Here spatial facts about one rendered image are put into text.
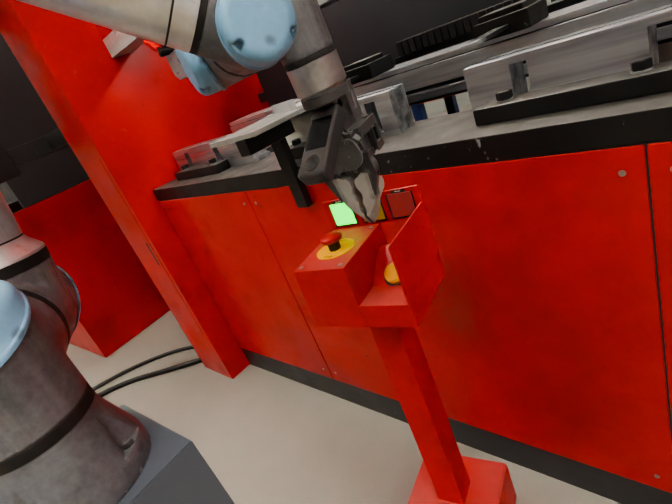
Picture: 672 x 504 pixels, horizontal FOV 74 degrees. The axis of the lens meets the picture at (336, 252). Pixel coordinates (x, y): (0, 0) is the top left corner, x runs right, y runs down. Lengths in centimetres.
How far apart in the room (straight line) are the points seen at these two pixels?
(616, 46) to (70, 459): 87
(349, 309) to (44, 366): 45
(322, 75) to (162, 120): 134
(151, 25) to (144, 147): 141
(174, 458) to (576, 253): 67
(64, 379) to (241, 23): 38
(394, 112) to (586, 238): 47
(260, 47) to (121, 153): 142
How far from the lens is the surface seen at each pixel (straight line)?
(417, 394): 93
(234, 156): 151
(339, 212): 86
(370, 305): 74
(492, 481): 120
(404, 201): 79
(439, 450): 104
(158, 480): 54
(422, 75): 126
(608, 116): 74
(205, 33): 47
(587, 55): 85
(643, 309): 88
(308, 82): 63
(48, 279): 63
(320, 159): 60
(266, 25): 46
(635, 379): 99
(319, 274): 75
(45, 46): 185
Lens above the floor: 108
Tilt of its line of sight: 23 degrees down
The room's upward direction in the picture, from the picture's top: 22 degrees counter-clockwise
